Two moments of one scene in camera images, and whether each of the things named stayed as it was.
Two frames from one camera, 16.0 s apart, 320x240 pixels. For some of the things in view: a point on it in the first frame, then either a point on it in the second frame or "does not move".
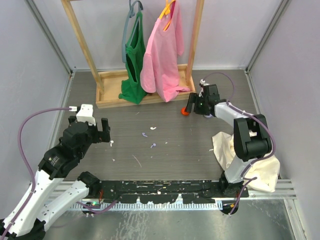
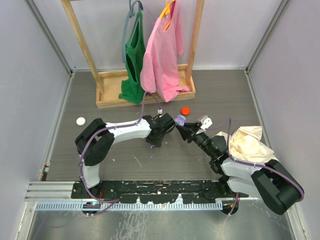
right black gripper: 193,98 → 194,127
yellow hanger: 166,10 does not move
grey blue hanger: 130,14 does not move
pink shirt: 159,69 does not move
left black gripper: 102,136 → 157,143
